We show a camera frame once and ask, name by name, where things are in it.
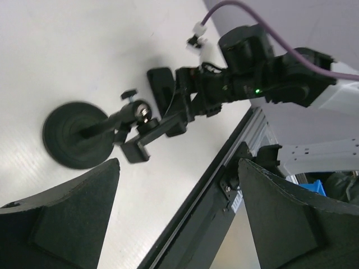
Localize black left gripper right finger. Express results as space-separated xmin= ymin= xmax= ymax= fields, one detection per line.
xmin=238 ymin=159 xmax=358 ymax=268

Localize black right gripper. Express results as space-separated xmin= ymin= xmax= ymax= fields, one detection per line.
xmin=121 ymin=66 xmax=233 ymax=163

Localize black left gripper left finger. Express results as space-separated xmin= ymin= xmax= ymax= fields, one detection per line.
xmin=1 ymin=158 xmax=120 ymax=268

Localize black phone stand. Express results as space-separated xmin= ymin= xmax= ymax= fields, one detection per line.
xmin=42 ymin=89 xmax=159 ymax=169

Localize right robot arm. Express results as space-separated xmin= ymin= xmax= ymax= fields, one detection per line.
xmin=121 ymin=25 xmax=358 ymax=163

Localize blue plastic bin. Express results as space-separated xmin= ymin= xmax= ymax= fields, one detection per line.
xmin=299 ymin=180 xmax=326 ymax=197

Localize white right cable duct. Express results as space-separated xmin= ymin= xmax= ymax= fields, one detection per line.
xmin=231 ymin=190 xmax=243 ymax=214

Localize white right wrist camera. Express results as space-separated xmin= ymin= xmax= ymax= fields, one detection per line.
xmin=186 ymin=22 xmax=216 ymax=64

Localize aluminium front frame rail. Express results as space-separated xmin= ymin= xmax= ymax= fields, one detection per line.
xmin=139 ymin=108 xmax=266 ymax=268

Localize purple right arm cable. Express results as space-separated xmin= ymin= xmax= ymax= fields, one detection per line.
xmin=200 ymin=0 xmax=359 ymax=82

